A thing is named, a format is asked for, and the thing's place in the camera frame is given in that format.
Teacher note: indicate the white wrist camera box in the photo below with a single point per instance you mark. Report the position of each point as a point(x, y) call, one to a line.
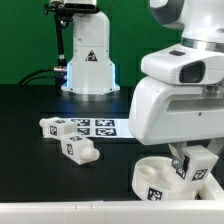
point(184, 66)

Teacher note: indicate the white round stool seat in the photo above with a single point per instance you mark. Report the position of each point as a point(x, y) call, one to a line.
point(155, 179)

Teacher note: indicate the white L-shaped obstacle fence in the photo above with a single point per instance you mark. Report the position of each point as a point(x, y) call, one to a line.
point(206, 208)

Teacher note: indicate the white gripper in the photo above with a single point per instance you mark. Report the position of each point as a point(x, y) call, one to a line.
point(161, 113)

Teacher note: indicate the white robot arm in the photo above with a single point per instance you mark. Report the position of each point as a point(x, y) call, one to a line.
point(90, 72)

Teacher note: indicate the white marker sheet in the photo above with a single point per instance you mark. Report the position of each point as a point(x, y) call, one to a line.
point(103, 128)

